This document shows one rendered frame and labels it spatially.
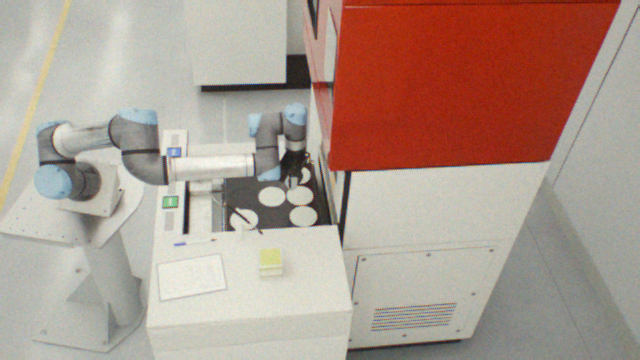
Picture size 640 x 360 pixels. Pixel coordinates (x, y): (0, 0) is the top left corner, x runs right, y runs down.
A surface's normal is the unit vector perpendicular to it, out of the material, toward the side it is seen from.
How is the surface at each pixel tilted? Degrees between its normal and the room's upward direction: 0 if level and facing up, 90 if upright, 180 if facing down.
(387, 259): 90
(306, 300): 0
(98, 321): 0
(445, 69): 90
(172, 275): 0
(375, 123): 90
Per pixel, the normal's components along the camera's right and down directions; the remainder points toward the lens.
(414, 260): 0.13, 0.71
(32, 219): 0.05, -0.70
